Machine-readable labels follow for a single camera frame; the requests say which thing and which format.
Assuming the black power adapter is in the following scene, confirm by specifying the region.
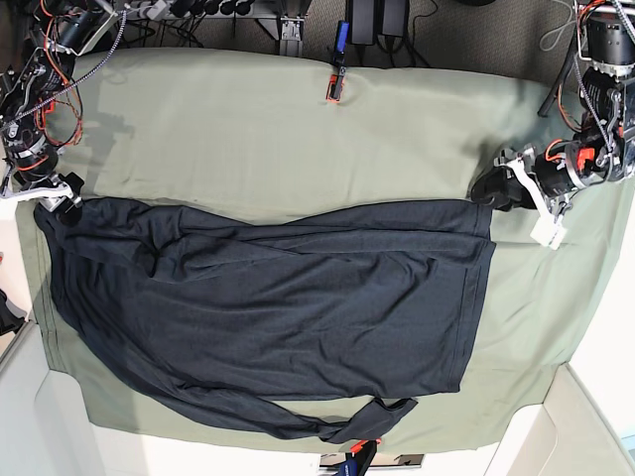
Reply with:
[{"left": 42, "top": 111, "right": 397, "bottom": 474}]
[{"left": 346, "top": 0, "right": 410, "bottom": 47}]

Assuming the blue clamp top centre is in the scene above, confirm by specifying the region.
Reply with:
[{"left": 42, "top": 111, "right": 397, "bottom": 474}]
[{"left": 325, "top": 21, "right": 349, "bottom": 103}]

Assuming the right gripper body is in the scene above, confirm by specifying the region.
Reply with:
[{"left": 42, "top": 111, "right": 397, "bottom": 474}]
[{"left": 1, "top": 146, "right": 84, "bottom": 211}]

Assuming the green table cloth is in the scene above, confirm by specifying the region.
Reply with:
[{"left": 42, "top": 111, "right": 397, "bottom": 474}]
[{"left": 14, "top": 47, "right": 632, "bottom": 454}]

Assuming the white power strip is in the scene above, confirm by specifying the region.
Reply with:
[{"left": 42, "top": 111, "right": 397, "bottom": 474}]
[{"left": 127, "top": 0, "right": 173, "bottom": 21}]

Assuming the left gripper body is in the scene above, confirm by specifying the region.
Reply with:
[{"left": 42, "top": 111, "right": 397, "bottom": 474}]
[{"left": 494, "top": 140, "right": 595, "bottom": 217}]

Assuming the black object left edge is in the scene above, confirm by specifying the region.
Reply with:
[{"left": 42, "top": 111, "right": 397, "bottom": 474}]
[{"left": 0, "top": 291, "right": 26, "bottom": 336}]

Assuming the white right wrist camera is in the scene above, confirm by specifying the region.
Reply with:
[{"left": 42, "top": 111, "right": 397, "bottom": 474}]
[{"left": 0, "top": 198, "right": 17, "bottom": 223}]

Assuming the orange black clamp bottom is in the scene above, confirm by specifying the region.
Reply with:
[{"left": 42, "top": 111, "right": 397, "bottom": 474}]
[{"left": 336, "top": 438, "right": 381, "bottom": 476}]

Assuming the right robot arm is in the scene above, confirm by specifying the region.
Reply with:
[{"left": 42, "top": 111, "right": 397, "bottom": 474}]
[{"left": 1, "top": 1, "right": 131, "bottom": 226}]

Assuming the aluminium frame bracket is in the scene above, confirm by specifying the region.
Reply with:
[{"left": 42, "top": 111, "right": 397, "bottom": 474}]
[{"left": 278, "top": 17, "right": 305, "bottom": 58}]

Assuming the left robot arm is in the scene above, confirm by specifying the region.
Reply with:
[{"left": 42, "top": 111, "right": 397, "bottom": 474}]
[{"left": 469, "top": 1, "right": 634, "bottom": 221}]

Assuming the dark navy long-sleeve shirt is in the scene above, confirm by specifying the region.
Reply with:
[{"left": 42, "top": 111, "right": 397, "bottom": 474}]
[{"left": 34, "top": 197, "right": 495, "bottom": 444}]

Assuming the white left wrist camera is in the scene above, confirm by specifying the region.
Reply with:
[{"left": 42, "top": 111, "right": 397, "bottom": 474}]
[{"left": 530, "top": 217, "right": 568, "bottom": 250}]

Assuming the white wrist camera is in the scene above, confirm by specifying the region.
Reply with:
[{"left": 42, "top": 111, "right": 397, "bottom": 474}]
[
  {"left": 0, "top": 198, "right": 17, "bottom": 223},
  {"left": 530, "top": 217, "right": 568, "bottom": 250}
]

